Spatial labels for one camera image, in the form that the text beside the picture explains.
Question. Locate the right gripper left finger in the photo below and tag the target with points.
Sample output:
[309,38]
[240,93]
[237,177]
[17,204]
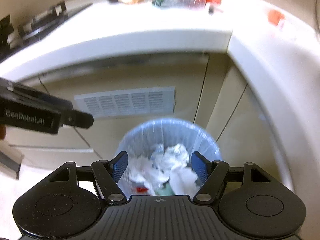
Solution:
[106,176]

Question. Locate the green cloth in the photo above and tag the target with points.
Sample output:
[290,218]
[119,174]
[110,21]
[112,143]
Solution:
[165,190]

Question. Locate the black gas stove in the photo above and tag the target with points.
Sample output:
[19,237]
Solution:
[15,39]

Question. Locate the grey cabinet vent grille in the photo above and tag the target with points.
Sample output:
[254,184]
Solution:
[130,102]

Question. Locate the red bottle cap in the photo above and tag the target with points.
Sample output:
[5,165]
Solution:
[141,189]

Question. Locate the blue lined trash bin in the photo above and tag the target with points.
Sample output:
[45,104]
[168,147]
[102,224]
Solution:
[141,141]

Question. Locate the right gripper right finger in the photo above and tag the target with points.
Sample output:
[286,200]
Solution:
[212,175]

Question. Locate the orange mesh net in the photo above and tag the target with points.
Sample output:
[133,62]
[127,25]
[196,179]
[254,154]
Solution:
[275,17]

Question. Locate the white plastic bag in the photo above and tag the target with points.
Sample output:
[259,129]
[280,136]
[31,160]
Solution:
[164,165]

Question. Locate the person left hand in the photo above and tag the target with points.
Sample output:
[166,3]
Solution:
[3,132]

